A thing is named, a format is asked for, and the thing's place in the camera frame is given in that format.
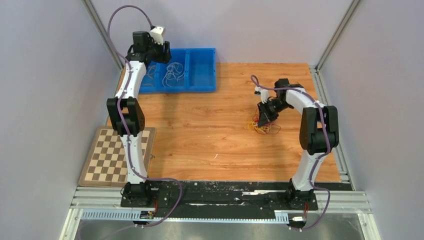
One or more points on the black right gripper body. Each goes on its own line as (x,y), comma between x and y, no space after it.
(276,106)

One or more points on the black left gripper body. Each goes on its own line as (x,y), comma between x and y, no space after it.
(152,49)

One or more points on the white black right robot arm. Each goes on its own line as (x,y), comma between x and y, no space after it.
(318,133)

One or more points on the wooden chessboard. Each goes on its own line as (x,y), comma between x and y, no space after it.
(105,164)

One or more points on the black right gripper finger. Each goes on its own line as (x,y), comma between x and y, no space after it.
(263,118)
(272,115)

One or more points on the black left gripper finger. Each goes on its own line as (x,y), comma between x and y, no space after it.
(167,56)
(160,57)

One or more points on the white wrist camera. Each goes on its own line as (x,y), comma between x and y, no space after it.
(262,93)
(157,33)

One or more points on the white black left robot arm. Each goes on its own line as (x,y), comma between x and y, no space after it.
(127,117)

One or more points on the blue three-compartment bin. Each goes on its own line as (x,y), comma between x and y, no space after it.
(190,70)

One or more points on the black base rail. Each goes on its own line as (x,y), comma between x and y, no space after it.
(223,200)

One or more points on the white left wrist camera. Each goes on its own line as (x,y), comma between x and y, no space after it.
(157,33)

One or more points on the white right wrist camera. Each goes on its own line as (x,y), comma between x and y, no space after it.
(262,93)

